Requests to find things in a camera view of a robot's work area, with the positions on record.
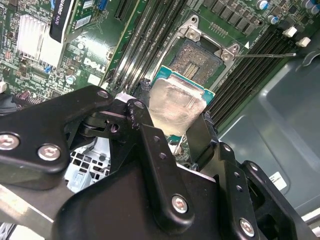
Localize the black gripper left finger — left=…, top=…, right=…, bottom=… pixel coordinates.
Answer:
left=0, top=80, right=196, bottom=232

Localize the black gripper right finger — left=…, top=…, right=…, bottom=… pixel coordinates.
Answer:
left=186, top=111, right=319, bottom=240

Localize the silver topped CPU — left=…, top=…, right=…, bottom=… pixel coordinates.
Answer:
left=147, top=64, right=217, bottom=133

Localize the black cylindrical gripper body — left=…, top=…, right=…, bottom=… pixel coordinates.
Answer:
left=51, top=161, right=226, bottom=240

